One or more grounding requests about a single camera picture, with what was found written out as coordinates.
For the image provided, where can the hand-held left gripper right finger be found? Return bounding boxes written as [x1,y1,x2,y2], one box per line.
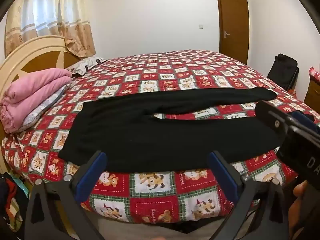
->
[209,150,290,240]

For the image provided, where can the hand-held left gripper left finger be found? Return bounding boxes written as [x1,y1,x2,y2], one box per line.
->
[24,150,108,240]

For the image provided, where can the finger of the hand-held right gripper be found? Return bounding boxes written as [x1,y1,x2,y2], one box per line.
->
[254,100,292,136]
[290,110,320,137]

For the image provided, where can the black pants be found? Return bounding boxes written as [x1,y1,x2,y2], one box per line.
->
[58,87,315,172]

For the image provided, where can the person's right hand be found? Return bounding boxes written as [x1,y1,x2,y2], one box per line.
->
[288,180,309,240]

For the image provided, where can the wooden dresser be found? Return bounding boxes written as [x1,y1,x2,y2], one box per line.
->
[304,76,320,110]

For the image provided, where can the red patterned bundle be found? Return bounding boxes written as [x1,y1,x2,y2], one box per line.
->
[309,66,320,83]

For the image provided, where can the black chair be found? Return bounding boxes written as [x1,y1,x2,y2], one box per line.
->
[267,53,299,92]

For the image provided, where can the bed with red patchwork quilt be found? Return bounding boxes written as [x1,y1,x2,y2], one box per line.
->
[1,50,320,224]

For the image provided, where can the pile of colourful clothes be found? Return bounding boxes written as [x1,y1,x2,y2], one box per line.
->
[0,172,32,233]

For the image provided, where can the folded pink blanket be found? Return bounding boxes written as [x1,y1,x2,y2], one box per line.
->
[0,69,73,133]

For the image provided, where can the brown wooden door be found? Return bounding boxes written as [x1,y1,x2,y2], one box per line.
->
[216,0,250,65]

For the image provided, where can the cream wooden headboard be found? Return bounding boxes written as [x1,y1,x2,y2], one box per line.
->
[0,35,82,98]

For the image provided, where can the beige patterned curtain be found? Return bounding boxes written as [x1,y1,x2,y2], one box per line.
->
[5,0,97,57]

